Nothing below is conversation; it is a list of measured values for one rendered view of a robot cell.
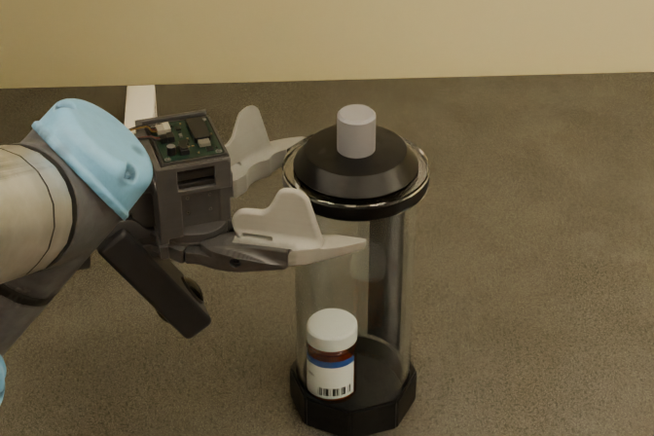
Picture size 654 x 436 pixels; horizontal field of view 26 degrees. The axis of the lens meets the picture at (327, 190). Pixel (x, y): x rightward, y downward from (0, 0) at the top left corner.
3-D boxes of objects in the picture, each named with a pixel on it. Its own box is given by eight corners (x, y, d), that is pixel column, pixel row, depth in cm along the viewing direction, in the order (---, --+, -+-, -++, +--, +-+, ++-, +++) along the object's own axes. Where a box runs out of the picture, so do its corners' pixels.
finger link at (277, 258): (280, 263, 96) (160, 241, 98) (281, 281, 97) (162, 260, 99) (301, 225, 100) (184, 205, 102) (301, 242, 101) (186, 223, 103)
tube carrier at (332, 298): (389, 332, 121) (396, 117, 110) (440, 413, 113) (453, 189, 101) (270, 359, 118) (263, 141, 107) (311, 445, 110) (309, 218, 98)
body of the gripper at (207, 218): (241, 159, 96) (63, 189, 93) (245, 261, 101) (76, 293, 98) (213, 105, 102) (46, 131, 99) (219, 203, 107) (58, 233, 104)
